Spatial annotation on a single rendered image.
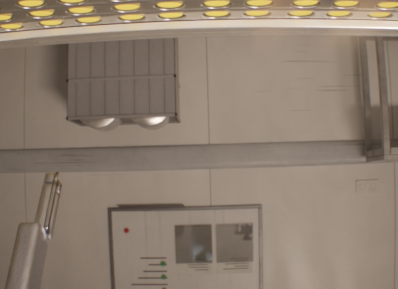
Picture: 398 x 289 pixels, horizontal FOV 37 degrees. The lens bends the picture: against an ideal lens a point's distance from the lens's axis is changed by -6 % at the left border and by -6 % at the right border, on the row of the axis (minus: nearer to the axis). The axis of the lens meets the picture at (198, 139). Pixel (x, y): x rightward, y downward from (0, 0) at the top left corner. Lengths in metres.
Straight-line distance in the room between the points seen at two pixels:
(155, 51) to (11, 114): 1.17
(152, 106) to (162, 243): 0.94
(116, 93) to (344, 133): 1.45
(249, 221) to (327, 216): 0.49
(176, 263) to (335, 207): 1.04
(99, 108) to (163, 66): 0.41
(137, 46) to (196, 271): 1.42
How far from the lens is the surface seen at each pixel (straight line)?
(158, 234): 3.89
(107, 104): 3.38
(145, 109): 3.35
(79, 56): 3.46
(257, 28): 0.29
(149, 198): 3.89
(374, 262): 4.04
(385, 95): 3.39
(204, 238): 3.87
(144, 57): 3.40
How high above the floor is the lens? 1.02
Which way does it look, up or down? 4 degrees down
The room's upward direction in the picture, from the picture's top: 178 degrees clockwise
